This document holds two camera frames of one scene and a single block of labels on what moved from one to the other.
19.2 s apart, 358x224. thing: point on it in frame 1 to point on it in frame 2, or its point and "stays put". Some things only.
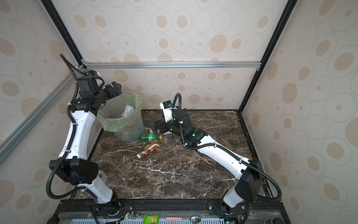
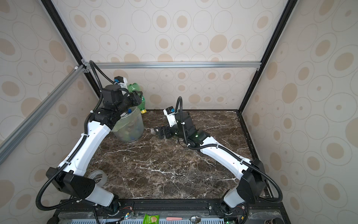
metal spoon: [195, 219] stays put
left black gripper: [114, 92] to [136, 97]
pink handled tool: [170, 218] stays put
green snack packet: [151, 219] stays put
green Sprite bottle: [146, 137] to [135, 87]
